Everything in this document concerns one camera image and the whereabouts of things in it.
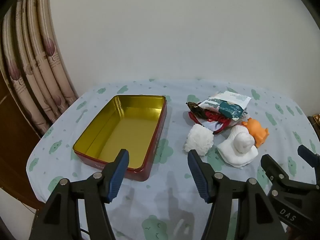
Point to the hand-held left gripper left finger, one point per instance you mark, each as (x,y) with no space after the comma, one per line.
(119,172)

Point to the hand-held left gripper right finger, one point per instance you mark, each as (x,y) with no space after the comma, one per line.
(198,172)

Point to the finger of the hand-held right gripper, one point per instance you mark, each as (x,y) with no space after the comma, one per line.
(306,152)
(271,166)

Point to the white fluffy sock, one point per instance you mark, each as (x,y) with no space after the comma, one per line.
(200,140)

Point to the white sock ball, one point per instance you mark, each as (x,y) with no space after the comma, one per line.
(243,142)

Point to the orange rubber toy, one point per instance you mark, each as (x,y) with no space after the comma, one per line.
(257,132)

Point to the white ribbed socks red trim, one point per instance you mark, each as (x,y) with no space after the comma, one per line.
(235,158)

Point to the red tin box gold interior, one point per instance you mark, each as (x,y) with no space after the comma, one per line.
(130,135)

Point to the white pouch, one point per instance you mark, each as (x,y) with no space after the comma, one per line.
(215,117)

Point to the dark brown dotted pouch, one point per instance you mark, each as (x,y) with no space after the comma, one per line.
(197,110)

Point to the green white tissue packet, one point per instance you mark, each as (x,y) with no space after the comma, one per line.
(225,105)

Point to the brown patterned object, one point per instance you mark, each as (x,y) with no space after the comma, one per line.
(315,121)

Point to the cloud-print bed sheet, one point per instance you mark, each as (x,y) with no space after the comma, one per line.
(175,120)

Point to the brown wooden door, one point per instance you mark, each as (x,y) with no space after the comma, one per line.
(15,155)

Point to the beige leaf-print curtain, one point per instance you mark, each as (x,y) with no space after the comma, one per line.
(37,67)

